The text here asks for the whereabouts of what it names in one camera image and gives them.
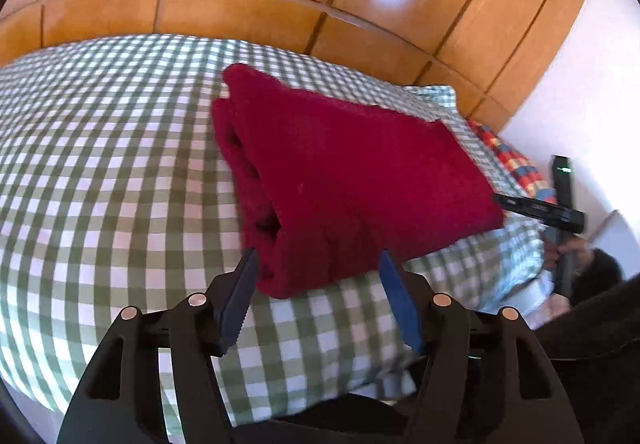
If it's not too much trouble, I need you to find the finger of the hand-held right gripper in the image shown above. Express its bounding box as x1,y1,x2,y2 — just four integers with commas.
493,193,587,233

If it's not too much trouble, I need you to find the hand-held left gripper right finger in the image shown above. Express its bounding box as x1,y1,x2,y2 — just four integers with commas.
377,249,583,444

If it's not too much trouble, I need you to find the person's right hand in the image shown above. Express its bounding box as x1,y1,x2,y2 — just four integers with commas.
545,231,593,275

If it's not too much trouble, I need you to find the person's dark clothing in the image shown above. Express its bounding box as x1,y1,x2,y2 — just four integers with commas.
532,248,640,444

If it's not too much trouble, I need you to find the green white checked bedsheet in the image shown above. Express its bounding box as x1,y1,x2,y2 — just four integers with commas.
0,33,547,437

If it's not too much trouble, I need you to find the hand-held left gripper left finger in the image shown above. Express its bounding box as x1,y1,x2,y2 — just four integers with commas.
57,248,261,444

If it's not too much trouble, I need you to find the red towel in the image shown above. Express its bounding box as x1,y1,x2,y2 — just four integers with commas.
210,62,506,300

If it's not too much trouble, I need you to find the colourful patchwork blanket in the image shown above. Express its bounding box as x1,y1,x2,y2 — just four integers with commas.
466,118,558,206

